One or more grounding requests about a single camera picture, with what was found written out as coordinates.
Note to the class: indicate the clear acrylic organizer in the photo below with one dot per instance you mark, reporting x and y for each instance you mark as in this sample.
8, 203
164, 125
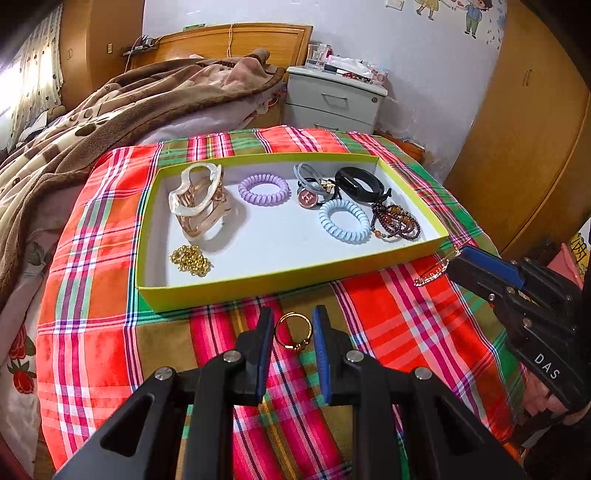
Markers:
318, 55

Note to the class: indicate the red plaid cloth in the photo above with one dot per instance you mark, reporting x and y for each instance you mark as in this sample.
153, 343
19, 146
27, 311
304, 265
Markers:
115, 300

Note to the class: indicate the brown paw print blanket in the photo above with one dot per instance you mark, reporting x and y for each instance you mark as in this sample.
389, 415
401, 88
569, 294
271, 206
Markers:
92, 129

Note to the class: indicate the yellow-green cardboard box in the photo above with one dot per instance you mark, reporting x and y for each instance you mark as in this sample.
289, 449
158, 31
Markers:
277, 240

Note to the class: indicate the large wooden wardrobe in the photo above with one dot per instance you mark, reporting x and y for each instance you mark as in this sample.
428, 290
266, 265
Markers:
531, 138

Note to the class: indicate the yellow printed packet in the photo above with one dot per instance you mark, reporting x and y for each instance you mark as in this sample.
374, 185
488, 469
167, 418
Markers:
582, 244

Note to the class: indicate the pink plastic object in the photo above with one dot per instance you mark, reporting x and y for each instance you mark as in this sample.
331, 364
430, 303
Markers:
565, 263

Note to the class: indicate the grey nightstand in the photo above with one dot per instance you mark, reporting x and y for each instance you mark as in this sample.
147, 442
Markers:
332, 101

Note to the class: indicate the window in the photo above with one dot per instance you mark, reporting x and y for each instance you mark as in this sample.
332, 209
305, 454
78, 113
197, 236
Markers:
7, 92

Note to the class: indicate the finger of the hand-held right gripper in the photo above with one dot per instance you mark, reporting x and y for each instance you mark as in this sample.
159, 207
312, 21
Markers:
494, 265
475, 281

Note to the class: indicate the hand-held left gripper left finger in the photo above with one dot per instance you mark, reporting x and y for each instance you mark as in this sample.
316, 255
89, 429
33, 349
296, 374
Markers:
267, 350

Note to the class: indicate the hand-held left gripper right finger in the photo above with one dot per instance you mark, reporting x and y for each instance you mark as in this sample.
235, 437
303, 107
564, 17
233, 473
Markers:
321, 350

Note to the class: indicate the cartoon wall poster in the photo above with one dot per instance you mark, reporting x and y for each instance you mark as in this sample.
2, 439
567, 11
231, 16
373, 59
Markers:
461, 18

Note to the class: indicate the pile of small packets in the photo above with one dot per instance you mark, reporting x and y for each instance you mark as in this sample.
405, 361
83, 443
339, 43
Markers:
355, 69

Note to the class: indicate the black wrist band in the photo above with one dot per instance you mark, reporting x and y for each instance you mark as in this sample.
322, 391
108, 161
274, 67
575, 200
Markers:
344, 177

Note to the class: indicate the tall wooden cabinet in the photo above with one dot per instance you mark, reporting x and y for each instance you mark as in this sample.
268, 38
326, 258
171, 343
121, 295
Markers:
101, 46

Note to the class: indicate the clear gold hair claw clip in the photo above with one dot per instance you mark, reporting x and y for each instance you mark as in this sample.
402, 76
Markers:
184, 205

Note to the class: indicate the orange box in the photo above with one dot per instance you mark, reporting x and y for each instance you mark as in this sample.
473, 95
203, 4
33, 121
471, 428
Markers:
411, 147

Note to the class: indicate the power strip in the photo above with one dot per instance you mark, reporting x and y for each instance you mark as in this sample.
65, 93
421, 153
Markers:
141, 46

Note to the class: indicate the person's right hand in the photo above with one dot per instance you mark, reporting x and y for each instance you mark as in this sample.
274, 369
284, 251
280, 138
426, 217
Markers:
535, 392

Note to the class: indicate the spotted curtain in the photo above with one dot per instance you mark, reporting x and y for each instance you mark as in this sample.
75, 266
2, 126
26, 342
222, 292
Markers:
41, 78

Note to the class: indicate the wooden bed headboard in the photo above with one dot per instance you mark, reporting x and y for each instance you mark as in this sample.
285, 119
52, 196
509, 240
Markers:
258, 44

